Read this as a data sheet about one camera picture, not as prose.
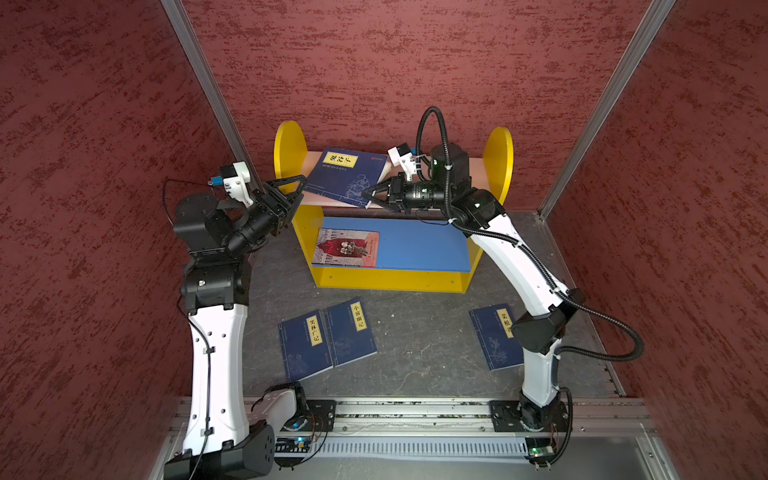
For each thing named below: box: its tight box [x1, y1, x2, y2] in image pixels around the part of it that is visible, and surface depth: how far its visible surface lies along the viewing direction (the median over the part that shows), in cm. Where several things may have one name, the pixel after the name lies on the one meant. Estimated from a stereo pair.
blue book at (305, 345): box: [277, 309, 333, 382], surface depth 87 cm
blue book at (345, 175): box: [304, 148, 389, 209], surface depth 68 cm
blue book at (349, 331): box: [323, 296, 378, 368], surface depth 90 cm
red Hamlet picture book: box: [312, 228, 380, 268], surface depth 92 cm
